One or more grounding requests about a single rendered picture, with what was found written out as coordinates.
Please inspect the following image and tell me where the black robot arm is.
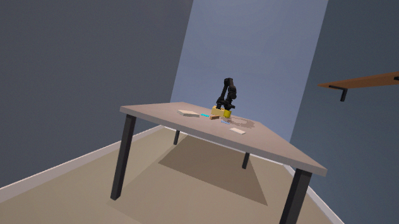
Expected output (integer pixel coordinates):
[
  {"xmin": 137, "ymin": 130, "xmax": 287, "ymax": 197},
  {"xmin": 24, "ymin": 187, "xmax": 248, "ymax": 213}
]
[{"xmin": 216, "ymin": 78, "xmax": 237, "ymax": 110}]

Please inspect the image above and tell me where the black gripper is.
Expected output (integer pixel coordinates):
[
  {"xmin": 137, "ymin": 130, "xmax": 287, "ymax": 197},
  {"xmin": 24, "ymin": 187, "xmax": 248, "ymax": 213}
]
[{"xmin": 224, "ymin": 98, "xmax": 235, "ymax": 111}]

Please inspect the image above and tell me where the yellow cup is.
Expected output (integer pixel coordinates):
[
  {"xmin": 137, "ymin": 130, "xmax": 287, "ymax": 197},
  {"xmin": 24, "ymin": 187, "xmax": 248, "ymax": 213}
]
[{"xmin": 223, "ymin": 110, "xmax": 232, "ymax": 118}]

